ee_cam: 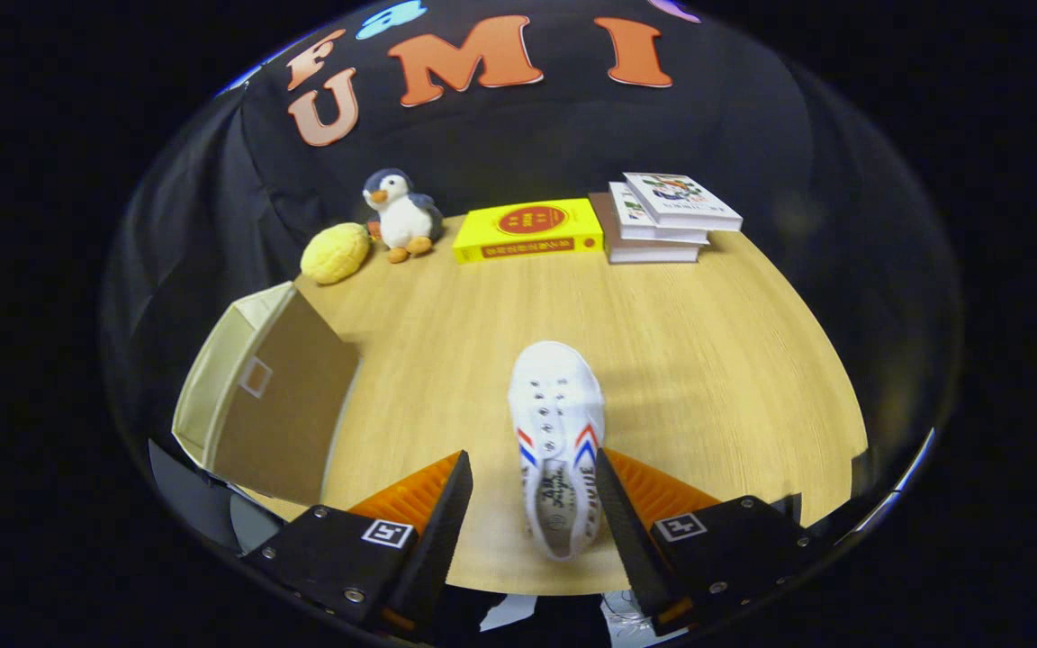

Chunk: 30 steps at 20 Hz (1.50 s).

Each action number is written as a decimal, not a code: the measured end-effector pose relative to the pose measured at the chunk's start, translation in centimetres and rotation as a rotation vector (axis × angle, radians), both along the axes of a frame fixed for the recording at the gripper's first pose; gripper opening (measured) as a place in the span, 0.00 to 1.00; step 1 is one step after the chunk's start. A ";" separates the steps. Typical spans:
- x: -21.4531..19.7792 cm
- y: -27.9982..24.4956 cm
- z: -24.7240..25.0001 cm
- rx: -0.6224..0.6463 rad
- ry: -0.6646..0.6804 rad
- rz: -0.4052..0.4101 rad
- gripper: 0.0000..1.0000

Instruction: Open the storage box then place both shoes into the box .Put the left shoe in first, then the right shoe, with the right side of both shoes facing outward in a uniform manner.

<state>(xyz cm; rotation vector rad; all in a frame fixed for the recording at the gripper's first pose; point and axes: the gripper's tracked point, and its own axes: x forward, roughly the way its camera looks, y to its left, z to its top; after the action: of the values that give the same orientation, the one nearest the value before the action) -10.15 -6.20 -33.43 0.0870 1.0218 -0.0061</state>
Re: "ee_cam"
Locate beige fabric storage box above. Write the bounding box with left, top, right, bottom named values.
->
left=171, top=281, right=363, bottom=507

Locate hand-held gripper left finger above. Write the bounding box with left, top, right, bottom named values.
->
left=241, top=450, right=474, bottom=633

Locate white canvas shoe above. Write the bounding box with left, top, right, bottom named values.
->
left=508, top=340, right=607, bottom=562

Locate white paperback book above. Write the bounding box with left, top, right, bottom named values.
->
left=609, top=182, right=710, bottom=245

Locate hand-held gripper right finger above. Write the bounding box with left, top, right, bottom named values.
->
left=593, top=446, right=821, bottom=636

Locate penguin plush toy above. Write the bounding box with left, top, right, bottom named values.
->
left=362, top=167, right=445, bottom=265

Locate brown hardcover book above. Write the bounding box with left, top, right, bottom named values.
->
left=589, top=192, right=701, bottom=266

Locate yellow book with red circle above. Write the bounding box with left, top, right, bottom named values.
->
left=452, top=198, right=605, bottom=265

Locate yellow round plush toy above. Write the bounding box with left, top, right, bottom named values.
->
left=300, top=222, right=372, bottom=286

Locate black backdrop cloth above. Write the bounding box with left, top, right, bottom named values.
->
left=104, top=0, right=960, bottom=505

